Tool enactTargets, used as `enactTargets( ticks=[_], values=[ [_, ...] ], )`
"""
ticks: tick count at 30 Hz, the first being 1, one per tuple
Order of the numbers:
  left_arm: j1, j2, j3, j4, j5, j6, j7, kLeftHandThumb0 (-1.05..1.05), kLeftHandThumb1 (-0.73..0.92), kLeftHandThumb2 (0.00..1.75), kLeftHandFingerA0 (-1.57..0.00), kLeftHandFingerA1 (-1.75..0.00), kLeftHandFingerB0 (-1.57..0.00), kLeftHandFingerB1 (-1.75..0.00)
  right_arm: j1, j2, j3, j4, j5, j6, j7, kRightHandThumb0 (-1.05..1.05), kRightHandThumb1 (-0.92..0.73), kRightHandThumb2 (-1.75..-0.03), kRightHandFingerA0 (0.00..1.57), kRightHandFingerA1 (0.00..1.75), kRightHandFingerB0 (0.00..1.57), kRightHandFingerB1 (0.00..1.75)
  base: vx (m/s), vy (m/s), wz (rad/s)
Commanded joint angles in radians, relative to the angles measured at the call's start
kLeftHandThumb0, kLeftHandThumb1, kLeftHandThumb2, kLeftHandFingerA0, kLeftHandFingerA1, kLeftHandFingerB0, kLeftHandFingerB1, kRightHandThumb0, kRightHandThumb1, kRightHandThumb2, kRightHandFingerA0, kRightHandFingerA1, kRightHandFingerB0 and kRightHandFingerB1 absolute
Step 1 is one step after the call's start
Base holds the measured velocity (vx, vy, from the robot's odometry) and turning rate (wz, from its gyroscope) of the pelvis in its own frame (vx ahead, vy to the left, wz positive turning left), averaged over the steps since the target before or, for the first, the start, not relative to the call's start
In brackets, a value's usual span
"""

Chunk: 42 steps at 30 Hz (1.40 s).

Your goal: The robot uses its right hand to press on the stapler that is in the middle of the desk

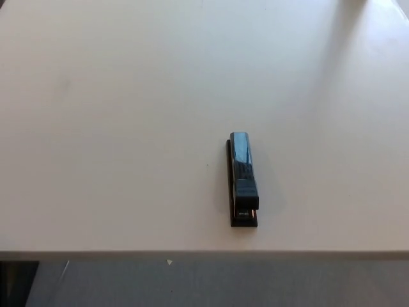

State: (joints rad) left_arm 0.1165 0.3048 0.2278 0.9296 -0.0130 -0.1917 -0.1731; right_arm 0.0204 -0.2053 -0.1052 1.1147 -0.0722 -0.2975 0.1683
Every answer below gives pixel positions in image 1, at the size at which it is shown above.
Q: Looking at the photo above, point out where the black desk stapler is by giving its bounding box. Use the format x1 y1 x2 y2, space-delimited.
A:
225 130 260 228

